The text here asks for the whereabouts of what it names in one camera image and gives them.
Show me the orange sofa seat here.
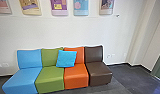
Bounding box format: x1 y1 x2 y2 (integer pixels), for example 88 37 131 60
63 46 90 90

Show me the blue square cushion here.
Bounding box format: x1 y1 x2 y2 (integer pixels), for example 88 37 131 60
55 49 78 69

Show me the green sofa seat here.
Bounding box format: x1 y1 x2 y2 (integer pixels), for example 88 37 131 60
34 47 66 94

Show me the blue sofa seat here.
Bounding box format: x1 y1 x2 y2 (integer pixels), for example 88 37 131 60
1 49 44 94

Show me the purple wall poster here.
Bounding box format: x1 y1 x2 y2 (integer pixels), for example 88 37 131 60
50 0 69 17

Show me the light blue wall poster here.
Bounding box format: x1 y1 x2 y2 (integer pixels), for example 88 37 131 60
73 0 90 17

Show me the yellow wall poster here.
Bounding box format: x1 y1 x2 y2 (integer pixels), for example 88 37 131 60
18 0 43 16

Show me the brown sofa seat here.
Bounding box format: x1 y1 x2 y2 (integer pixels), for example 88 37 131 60
83 45 114 88

